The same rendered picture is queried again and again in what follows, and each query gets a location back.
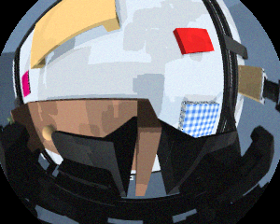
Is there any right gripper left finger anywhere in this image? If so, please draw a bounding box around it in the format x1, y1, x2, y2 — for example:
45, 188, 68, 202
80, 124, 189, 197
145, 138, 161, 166
51, 116, 137, 198

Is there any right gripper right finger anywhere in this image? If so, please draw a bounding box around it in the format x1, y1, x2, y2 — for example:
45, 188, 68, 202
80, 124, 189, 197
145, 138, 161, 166
157, 119, 237, 195

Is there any tan wooden shelf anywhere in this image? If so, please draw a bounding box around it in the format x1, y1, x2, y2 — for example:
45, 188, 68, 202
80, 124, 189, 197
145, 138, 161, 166
31, 0, 120, 69

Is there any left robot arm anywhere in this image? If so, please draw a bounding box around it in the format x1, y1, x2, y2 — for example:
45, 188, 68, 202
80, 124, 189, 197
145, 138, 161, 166
0, 122, 37, 217

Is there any tan ball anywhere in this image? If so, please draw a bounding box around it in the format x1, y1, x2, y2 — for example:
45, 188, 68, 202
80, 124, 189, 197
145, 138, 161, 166
42, 125, 54, 140

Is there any red rectangular block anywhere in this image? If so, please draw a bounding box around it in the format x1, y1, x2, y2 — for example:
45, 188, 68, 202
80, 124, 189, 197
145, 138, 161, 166
173, 28, 214, 54

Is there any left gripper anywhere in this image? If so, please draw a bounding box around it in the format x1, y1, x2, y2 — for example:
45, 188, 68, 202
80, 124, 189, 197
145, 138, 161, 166
33, 148, 40, 160

